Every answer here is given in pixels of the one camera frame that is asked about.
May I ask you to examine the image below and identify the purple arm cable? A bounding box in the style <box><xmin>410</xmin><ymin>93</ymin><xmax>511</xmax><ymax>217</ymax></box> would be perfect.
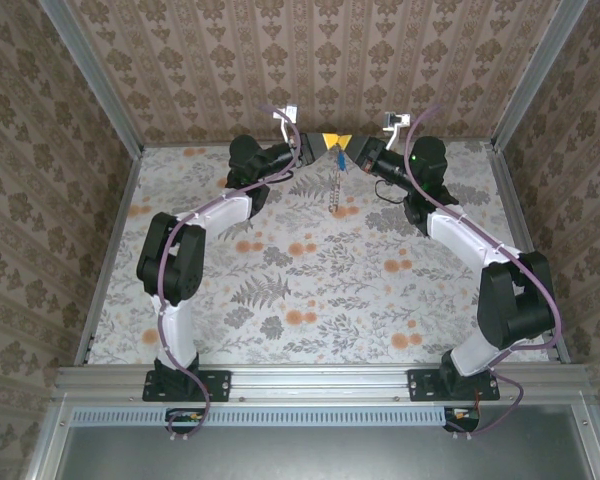
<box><xmin>403</xmin><ymin>103</ymin><xmax>564</xmax><ymax>441</ymax></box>
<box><xmin>157</xmin><ymin>104</ymin><xmax>301</xmax><ymax>444</ymax></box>

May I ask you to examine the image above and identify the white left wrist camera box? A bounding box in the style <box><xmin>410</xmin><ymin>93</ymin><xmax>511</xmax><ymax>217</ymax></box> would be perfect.
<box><xmin>270</xmin><ymin>104</ymin><xmax>301</xmax><ymax>147</ymax></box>

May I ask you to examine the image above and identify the black connector board with wires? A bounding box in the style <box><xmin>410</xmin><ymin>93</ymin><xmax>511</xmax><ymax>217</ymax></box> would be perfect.
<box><xmin>443</xmin><ymin>406</ymin><xmax>482</xmax><ymax>433</ymax></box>
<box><xmin>165</xmin><ymin>407</ymin><xmax>207</xmax><ymax>434</ymax></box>

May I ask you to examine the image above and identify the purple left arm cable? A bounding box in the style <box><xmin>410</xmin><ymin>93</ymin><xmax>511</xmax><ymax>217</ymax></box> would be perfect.
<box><xmin>157</xmin><ymin>104</ymin><xmax>301</xmax><ymax>444</ymax></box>

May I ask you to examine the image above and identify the aluminium left corner post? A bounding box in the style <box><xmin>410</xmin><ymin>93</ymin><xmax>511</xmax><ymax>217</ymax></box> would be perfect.
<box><xmin>38</xmin><ymin>0</ymin><xmax>145</xmax><ymax>154</ymax></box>

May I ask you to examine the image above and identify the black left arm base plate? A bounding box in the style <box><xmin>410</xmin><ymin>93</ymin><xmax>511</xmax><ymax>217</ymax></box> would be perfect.
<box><xmin>142</xmin><ymin>368</ymin><xmax>231</xmax><ymax>403</ymax></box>

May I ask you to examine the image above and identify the thin black cable loop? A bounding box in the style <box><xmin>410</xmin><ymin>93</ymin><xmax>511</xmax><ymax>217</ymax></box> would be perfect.
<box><xmin>373</xmin><ymin>178</ymin><xmax>407</xmax><ymax>204</ymax></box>

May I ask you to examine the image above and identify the aluminium frame cross rail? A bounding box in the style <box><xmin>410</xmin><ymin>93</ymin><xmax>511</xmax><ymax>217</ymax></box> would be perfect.
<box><xmin>54</xmin><ymin>364</ymin><xmax>589</xmax><ymax>401</ymax></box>

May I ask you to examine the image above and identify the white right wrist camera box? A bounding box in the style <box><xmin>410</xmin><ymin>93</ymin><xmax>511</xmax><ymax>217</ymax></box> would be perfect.
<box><xmin>382</xmin><ymin>112</ymin><xmax>411</xmax><ymax>151</ymax></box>

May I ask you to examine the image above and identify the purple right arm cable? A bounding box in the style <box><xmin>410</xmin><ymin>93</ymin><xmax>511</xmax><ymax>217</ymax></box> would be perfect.
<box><xmin>403</xmin><ymin>103</ymin><xmax>564</xmax><ymax>441</ymax></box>

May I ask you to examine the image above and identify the grey slotted cable duct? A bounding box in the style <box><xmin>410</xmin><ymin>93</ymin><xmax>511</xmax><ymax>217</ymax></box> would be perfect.
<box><xmin>72</xmin><ymin>405</ymin><xmax>481</xmax><ymax>428</ymax></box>

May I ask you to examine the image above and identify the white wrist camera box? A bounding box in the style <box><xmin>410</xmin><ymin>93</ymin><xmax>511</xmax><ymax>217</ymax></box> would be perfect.
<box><xmin>382</xmin><ymin>112</ymin><xmax>411</xmax><ymax>151</ymax></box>
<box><xmin>270</xmin><ymin>104</ymin><xmax>301</xmax><ymax>147</ymax></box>

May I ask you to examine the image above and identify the aluminium left side rail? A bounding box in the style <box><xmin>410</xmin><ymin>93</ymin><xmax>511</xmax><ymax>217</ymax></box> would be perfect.
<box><xmin>74</xmin><ymin>147</ymin><xmax>144</xmax><ymax>366</ymax></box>

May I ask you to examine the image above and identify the aluminium right corner post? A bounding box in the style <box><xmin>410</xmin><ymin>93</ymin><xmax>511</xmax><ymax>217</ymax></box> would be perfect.
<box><xmin>490</xmin><ymin>0</ymin><xmax>589</xmax><ymax>151</ymax></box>

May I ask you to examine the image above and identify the aluminium corner post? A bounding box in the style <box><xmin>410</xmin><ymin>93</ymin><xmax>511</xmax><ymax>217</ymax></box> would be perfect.
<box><xmin>38</xmin><ymin>0</ymin><xmax>145</xmax><ymax>154</ymax></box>
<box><xmin>490</xmin><ymin>0</ymin><xmax>589</xmax><ymax>151</ymax></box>

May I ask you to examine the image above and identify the grey metal sheet panel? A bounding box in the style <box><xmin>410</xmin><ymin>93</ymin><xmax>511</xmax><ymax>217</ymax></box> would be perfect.
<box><xmin>54</xmin><ymin>424</ymin><xmax>594</xmax><ymax>480</ymax></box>

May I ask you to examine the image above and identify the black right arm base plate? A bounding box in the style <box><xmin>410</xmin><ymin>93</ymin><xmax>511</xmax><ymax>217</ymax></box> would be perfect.
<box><xmin>407</xmin><ymin>368</ymin><xmax>501</xmax><ymax>403</ymax></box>

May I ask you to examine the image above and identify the aluminium right side rail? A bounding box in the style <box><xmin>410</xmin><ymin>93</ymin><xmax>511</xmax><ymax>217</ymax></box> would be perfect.
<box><xmin>487</xmin><ymin>142</ymin><xmax>571</xmax><ymax>364</ymax></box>

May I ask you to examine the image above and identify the metal band with key rings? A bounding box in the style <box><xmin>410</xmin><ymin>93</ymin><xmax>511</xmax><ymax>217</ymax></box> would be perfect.
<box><xmin>324</xmin><ymin>148</ymin><xmax>351</xmax><ymax>216</ymax></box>

